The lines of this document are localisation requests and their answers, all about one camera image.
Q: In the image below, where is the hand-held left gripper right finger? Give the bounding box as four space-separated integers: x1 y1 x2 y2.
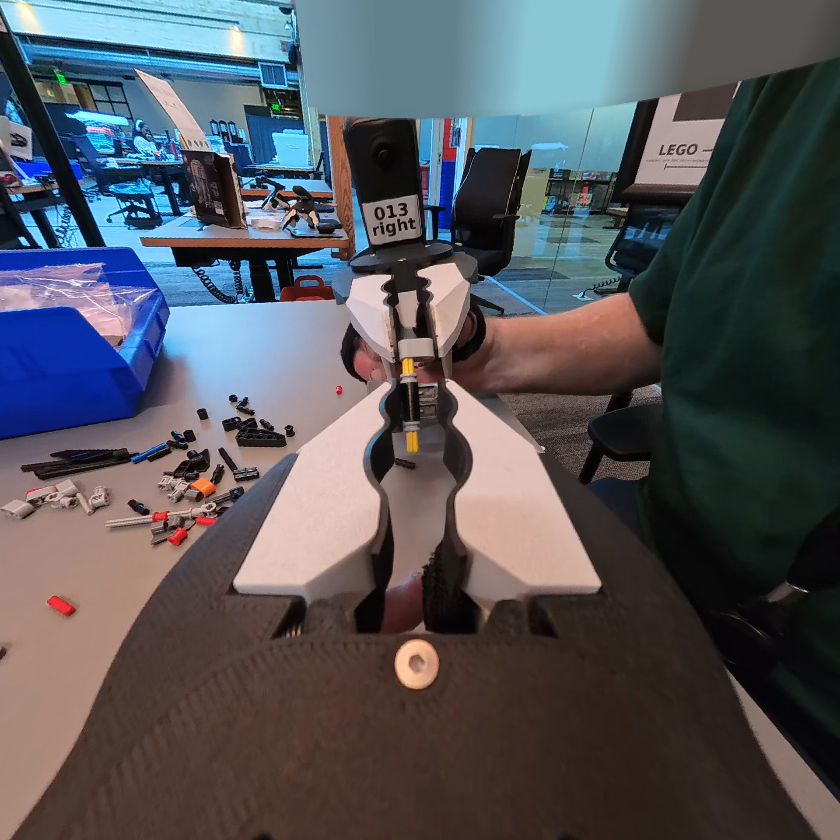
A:
436 377 602 634

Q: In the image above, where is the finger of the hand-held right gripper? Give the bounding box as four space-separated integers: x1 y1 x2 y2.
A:
344 277 401 364
420 261 472 362

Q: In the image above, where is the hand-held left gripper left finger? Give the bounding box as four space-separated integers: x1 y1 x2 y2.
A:
233 381 401 634

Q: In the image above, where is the yellow axle lego assembly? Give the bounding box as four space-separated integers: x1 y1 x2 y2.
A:
394 357 442 455

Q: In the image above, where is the pile of lego pieces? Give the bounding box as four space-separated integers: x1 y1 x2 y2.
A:
0 392 296 549

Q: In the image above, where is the person's right forearm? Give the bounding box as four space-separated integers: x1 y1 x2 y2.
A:
499 292 664 395

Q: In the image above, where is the person's right hand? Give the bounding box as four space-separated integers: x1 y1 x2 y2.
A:
354 315 509 398

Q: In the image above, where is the black white desk device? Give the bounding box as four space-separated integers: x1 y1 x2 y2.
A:
259 174 343 236

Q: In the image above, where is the black mesh chair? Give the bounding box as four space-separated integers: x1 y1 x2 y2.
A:
579 390 665 485

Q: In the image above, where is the brown wooden desk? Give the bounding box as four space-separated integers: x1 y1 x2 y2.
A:
140 213 352 304

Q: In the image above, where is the cardboard box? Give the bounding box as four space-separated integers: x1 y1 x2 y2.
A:
182 150 249 231

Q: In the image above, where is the tan cardboard sheet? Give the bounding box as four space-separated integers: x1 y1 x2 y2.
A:
134 67 212 153

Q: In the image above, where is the blue plastic bin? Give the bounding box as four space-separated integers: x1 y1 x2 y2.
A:
0 248 170 439

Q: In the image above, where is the person's torso green shirt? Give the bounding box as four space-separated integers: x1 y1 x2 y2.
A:
626 60 840 788

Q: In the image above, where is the black metal stand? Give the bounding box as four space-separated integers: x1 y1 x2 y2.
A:
0 26 107 249

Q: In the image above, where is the wooden post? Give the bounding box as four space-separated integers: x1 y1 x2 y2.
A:
326 117 357 258

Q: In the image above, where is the red handle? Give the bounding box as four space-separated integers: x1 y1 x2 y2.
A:
281 276 336 303

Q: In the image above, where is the black coiled cable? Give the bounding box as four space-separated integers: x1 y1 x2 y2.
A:
192 261 242 304

